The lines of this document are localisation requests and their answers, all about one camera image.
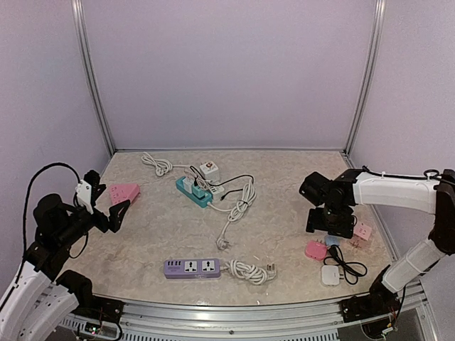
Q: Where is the teal power strip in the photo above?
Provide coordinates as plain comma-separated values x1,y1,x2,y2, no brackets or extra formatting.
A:
175,175,257,252

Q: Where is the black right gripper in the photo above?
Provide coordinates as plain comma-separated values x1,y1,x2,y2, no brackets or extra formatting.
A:
306,202,355,239

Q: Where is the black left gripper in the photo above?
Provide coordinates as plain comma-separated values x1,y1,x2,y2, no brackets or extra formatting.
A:
56,199,129,249

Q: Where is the pink cube socket adapter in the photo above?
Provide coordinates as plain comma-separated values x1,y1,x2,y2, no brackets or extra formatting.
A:
349,222,373,249

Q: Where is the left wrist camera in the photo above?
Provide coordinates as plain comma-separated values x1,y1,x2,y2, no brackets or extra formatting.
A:
75,179,93,215

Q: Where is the aluminium frame post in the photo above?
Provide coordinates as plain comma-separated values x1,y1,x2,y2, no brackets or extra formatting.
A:
71,0,117,157
343,0,387,159

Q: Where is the blue charger with black cable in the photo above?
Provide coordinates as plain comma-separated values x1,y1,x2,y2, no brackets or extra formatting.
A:
323,235,368,286

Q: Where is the pink flat charger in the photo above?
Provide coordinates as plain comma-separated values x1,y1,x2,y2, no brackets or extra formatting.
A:
305,240,327,261

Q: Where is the right aluminium frame post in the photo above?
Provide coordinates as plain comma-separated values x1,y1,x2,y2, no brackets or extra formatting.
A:
343,0,387,159

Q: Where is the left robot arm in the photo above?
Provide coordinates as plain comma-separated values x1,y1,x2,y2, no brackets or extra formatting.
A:
1,170,131,340

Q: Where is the white power strip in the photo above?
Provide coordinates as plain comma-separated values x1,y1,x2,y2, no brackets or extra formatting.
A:
141,152,224,196

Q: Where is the white flat charger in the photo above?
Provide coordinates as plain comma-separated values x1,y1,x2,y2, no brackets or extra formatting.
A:
321,265,344,286

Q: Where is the white cube socket adapter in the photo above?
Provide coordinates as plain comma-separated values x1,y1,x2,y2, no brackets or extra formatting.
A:
199,161,220,183

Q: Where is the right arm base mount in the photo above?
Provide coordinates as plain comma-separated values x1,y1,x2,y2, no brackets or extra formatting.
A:
338,265,402,323

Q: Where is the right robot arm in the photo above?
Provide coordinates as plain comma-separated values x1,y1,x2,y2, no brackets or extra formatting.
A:
299,167,454,315

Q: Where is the small white cube charger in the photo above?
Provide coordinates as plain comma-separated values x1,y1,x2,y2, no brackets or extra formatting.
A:
182,176,194,194

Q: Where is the aluminium front rail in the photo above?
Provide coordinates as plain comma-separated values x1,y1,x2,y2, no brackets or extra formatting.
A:
33,280,427,341

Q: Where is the left aluminium frame post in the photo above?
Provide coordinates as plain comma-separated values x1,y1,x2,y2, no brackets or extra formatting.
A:
71,0,117,157

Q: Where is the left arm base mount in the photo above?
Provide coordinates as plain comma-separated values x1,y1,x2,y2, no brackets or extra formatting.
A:
55,270,124,323

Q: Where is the pink triangular power strip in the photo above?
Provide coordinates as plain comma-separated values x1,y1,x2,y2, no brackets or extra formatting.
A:
109,183,140,205

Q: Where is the purple power strip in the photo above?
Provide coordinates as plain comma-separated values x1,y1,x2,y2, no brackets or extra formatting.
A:
164,259,277,286

